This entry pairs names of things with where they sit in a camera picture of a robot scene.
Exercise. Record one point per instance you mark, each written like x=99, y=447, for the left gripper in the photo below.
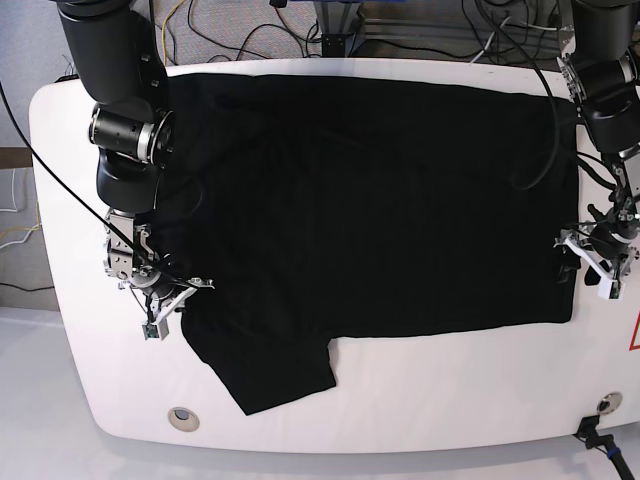
x=606, y=246

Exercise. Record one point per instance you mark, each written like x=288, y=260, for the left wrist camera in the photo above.
x=611, y=289

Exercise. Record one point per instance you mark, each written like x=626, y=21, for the black central column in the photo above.
x=340, y=25

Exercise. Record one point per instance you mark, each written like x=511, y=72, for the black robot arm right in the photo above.
x=114, y=49

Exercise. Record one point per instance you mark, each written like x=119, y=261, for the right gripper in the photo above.
x=160, y=295

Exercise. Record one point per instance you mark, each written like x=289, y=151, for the red warning sticker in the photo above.
x=635, y=340

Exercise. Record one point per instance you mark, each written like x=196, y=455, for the black clamp with cable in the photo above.
x=587, y=434

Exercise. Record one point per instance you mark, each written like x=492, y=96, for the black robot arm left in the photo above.
x=602, y=76

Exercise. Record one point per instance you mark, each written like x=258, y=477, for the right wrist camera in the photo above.
x=156, y=330

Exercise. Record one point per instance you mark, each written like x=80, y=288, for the table grommet hole right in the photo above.
x=609, y=403

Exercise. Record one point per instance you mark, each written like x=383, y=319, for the table grommet hole left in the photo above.
x=183, y=419

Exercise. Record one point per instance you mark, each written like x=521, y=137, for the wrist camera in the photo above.
x=611, y=289
x=156, y=330

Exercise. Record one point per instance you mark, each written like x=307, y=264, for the black T-shirt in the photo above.
x=328, y=207

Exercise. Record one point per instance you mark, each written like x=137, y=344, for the table grommet hole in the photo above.
x=183, y=419
x=609, y=403

